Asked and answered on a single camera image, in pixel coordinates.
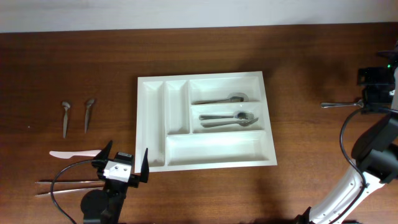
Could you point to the large spoon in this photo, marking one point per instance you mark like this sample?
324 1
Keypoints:
339 104
232 98

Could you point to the white plastic cutlery tray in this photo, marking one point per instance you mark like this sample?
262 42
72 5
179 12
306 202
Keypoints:
167 123

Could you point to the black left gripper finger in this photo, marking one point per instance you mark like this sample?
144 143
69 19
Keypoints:
104 153
145 168

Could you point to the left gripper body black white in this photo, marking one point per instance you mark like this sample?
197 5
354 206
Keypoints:
133 179

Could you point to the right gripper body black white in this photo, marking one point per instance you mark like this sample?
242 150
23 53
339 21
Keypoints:
379 82

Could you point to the small teaspoon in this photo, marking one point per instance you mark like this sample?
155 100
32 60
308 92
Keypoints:
88 104
66 106

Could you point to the metal fork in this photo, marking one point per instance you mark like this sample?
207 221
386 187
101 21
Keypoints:
237 115
241 123

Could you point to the pink plastic knife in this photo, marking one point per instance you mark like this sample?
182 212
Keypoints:
68 155

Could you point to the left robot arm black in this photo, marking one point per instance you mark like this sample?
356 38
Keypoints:
105 205

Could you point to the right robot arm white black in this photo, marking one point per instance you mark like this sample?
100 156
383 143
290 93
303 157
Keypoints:
373 159

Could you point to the small teaspoon far left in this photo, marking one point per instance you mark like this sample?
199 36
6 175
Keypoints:
66 106

